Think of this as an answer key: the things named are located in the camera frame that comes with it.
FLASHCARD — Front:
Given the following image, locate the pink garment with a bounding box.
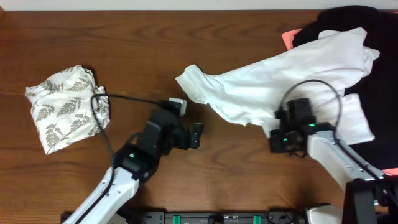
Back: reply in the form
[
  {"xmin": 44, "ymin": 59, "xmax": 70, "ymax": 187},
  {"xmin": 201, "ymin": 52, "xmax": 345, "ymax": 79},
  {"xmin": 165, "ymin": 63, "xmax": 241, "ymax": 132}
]
[{"xmin": 281, "ymin": 29, "xmax": 301, "ymax": 50}]

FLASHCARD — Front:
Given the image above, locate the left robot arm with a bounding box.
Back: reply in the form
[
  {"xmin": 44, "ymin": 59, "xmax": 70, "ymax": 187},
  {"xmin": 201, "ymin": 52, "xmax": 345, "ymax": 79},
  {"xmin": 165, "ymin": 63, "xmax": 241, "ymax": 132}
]
[{"xmin": 63, "ymin": 108, "xmax": 203, "ymax": 224}]

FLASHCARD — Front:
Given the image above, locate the fern print fabric bag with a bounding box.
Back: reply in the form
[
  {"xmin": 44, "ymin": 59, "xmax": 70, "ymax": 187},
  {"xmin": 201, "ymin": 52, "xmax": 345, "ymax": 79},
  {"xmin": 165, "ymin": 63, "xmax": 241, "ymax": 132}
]
[{"xmin": 25, "ymin": 65, "xmax": 110, "ymax": 154}]

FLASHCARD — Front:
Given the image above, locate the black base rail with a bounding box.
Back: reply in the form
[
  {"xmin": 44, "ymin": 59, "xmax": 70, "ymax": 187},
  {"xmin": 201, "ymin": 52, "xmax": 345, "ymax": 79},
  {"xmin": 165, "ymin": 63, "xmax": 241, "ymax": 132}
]
[{"xmin": 109, "ymin": 210, "xmax": 307, "ymax": 224}]

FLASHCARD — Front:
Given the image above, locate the black garment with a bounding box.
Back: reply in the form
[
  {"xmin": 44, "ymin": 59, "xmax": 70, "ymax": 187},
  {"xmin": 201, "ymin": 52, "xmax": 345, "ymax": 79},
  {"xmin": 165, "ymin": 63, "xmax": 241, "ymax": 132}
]
[{"xmin": 292, "ymin": 6, "xmax": 397, "ymax": 170}]

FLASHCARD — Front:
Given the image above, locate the white t-shirt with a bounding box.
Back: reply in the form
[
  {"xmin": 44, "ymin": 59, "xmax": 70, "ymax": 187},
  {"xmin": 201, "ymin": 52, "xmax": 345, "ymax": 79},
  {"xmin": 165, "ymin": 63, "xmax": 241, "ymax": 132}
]
[{"xmin": 176, "ymin": 27, "xmax": 380, "ymax": 144}]

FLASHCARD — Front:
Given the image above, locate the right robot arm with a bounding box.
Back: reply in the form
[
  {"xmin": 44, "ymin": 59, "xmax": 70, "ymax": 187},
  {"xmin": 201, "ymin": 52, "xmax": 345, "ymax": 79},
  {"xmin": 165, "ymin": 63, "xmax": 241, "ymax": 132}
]
[{"xmin": 269, "ymin": 98, "xmax": 397, "ymax": 224}]

